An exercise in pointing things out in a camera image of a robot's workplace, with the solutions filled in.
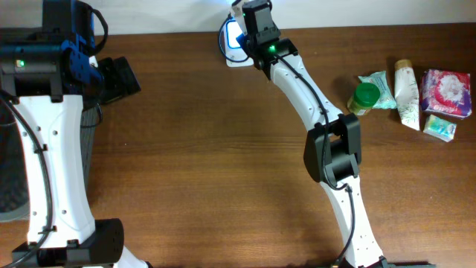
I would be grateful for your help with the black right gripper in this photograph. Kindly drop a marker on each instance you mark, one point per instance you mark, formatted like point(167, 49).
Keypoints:
point(258, 19)

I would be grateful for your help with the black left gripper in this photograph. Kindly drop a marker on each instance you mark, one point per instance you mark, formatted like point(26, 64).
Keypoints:
point(111, 88)

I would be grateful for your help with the green lid jar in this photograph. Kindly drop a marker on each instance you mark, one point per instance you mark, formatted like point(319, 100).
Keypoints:
point(363, 99)

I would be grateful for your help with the teal snack pouch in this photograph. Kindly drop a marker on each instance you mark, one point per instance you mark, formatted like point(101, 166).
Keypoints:
point(379, 79)

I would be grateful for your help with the white cream tube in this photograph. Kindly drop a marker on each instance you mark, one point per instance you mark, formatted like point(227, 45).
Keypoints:
point(407, 94)

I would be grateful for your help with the teal Kleenex tissue pack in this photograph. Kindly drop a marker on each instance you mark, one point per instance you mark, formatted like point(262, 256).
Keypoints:
point(440, 128)

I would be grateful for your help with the red purple package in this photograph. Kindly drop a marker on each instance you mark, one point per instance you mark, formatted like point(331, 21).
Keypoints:
point(446, 93)

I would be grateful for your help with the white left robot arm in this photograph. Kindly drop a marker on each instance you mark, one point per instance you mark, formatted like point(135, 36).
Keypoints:
point(48, 81)

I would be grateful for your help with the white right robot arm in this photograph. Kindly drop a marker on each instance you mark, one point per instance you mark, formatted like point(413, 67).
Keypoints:
point(332, 153)

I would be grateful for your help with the white barcode scanner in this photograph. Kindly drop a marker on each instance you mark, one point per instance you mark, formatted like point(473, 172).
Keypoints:
point(235, 56)

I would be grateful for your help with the grey plastic basket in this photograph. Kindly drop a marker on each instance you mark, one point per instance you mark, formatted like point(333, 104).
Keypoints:
point(14, 185)

